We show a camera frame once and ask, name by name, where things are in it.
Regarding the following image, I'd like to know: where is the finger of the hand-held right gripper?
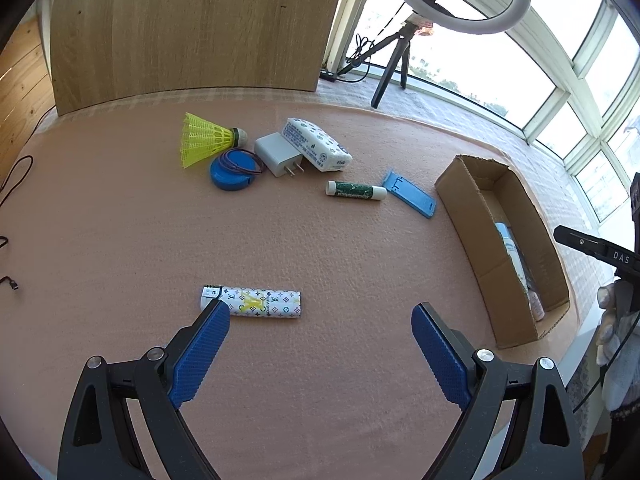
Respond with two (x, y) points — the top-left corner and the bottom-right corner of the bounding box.
(553, 226), (613, 261)

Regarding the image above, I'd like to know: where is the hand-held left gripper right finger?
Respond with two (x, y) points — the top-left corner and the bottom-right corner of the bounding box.
(411, 302), (586, 480)

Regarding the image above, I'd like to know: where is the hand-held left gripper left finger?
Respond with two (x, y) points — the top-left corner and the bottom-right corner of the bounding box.
(57, 300), (232, 480)

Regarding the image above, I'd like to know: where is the white sunscreen bottle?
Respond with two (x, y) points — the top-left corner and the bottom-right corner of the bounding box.
(495, 221), (533, 291)

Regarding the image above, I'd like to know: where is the white patterned tube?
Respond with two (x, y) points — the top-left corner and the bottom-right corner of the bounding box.
(200, 285), (304, 320)

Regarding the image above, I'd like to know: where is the cardboard box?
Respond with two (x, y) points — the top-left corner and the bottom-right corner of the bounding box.
(434, 154), (572, 351)

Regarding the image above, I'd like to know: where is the blue plastic phone stand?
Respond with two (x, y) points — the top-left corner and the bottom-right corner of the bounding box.
(382, 170), (437, 219)

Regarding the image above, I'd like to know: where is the blue round case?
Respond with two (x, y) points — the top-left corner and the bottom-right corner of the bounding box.
(210, 149), (257, 192)

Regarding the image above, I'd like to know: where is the green and white tube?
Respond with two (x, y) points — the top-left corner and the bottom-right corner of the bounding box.
(326, 180), (388, 201)

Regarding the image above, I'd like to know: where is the purple elastic band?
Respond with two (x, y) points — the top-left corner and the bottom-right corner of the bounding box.
(220, 148), (266, 177)

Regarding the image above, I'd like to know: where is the yellow shuttlecock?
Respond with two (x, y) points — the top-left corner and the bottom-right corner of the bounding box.
(180, 111), (249, 170)

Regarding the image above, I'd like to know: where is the white charger plug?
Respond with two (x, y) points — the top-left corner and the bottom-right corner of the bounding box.
(254, 132), (306, 178)

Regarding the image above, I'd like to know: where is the white dotted tissue pack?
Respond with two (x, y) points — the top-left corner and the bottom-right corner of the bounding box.
(280, 117), (353, 172)

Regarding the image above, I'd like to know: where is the person's right hand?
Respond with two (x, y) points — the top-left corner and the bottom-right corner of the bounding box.
(596, 280), (640, 401)

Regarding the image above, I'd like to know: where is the black tripod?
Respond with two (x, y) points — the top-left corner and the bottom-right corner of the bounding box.
(340, 22), (426, 109)

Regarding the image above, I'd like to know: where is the orange wrapper on tripod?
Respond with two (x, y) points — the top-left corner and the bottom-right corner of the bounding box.
(405, 15), (435, 37)

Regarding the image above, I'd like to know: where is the wooden plank panel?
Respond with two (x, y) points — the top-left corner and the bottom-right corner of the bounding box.
(0, 17), (56, 181)

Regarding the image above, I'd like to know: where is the large wooden board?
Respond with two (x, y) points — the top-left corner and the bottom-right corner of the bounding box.
(50, 0), (351, 117)

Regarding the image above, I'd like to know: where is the white window frame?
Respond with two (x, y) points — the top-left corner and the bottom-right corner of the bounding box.
(320, 0), (640, 231)

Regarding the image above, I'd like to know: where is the loose black cable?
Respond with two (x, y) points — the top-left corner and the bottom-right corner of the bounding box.
(0, 155), (35, 292)

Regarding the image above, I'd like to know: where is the black ring light cable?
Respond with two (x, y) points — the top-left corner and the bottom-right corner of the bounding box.
(345, 2), (408, 83)

